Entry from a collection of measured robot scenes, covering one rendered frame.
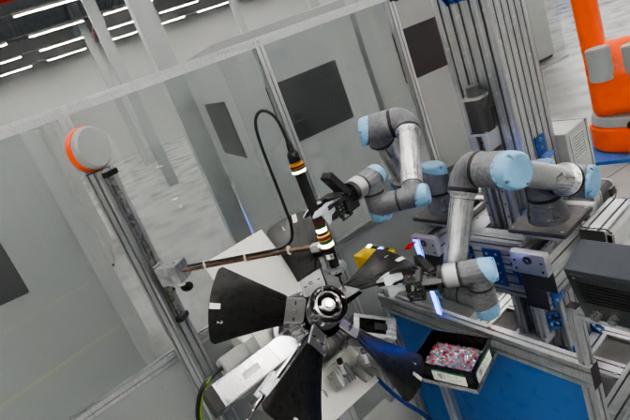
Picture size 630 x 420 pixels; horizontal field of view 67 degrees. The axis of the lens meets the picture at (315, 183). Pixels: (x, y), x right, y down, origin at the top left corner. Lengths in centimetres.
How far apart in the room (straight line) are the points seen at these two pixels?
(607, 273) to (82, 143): 157
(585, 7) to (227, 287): 445
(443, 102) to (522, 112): 370
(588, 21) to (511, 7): 321
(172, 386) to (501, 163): 154
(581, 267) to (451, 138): 460
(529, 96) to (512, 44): 23
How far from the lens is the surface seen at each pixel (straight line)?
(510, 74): 207
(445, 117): 580
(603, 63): 504
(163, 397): 221
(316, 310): 147
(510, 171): 148
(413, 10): 563
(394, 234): 267
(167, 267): 181
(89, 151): 178
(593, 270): 135
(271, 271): 181
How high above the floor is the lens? 196
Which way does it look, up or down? 16 degrees down
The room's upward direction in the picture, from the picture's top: 21 degrees counter-clockwise
